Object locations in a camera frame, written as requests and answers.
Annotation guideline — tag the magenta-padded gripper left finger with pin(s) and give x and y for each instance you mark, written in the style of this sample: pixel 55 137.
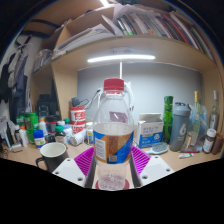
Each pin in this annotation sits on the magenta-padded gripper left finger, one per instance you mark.
pixel 83 160

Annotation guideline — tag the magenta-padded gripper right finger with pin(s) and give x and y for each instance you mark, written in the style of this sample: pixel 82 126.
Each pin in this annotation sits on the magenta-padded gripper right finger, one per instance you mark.
pixel 141 160

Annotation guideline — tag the clear red-capped water bottle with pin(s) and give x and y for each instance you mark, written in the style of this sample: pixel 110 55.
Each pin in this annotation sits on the clear red-capped water bottle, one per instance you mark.
pixel 113 140

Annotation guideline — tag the light blue hairbrush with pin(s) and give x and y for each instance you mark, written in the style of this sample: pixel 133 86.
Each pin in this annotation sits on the light blue hairbrush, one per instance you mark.
pixel 158 148

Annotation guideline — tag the white plastic bottle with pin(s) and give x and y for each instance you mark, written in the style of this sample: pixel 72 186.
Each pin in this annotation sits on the white plastic bottle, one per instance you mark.
pixel 78 136

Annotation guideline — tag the white pill bottle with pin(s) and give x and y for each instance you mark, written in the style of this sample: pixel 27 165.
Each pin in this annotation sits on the white pill bottle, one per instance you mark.
pixel 89 133

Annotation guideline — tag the blue and white carton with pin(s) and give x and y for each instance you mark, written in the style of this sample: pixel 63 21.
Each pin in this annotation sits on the blue and white carton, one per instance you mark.
pixel 150 131

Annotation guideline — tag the dark jar green lid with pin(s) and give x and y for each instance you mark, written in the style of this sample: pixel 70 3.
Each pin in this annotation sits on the dark jar green lid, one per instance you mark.
pixel 60 136

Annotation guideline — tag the red and white can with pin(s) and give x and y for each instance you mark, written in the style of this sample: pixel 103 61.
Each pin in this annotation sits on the red and white can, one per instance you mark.
pixel 78 120

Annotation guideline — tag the small white tube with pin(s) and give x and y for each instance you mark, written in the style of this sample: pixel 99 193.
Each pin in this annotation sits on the small white tube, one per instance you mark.
pixel 186 155

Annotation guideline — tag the white bottle blue label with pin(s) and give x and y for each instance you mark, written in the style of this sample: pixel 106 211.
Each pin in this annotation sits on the white bottle blue label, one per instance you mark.
pixel 39 140

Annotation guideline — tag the grey shaker bottle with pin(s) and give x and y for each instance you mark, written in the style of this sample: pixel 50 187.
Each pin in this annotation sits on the grey shaker bottle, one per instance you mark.
pixel 180 130

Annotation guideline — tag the red pen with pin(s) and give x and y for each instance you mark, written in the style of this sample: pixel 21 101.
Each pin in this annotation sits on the red pen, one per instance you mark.
pixel 190 151

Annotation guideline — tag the tall dark green bottle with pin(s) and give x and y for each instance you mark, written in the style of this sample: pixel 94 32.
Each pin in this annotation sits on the tall dark green bottle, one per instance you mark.
pixel 168 118

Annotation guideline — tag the green plastic bottle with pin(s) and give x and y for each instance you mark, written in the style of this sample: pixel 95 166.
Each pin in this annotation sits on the green plastic bottle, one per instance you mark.
pixel 32 125

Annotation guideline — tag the white bottle orange cap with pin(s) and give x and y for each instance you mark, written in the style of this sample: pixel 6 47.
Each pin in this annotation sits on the white bottle orange cap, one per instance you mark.
pixel 23 137

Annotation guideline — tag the yellow-capped clear bottle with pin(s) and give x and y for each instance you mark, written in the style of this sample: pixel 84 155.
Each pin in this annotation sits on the yellow-capped clear bottle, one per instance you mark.
pixel 196 116

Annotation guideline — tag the brown ceramic mug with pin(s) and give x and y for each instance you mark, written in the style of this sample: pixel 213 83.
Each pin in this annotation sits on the brown ceramic mug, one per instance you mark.
pixel 218 144

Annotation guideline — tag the clear glass bottle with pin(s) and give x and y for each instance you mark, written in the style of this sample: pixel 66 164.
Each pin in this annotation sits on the clear glass bottle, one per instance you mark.
pixel 214 113

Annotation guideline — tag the dark hanging bag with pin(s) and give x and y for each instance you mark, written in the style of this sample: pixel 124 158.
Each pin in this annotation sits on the dark hanging bag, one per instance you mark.
pixel 16 83

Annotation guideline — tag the white LED light bar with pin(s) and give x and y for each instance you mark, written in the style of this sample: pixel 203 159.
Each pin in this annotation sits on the white LED light bar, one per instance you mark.
pixel 121 58

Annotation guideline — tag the wooden shelf unit with books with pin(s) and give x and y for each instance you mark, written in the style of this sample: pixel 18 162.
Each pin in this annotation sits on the wooden shelf unit with books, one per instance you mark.
pixel 140 45

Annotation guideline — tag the ceiling light tube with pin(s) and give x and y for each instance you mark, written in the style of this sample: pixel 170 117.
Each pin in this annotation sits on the ceiling light tube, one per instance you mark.
pixel 104 2

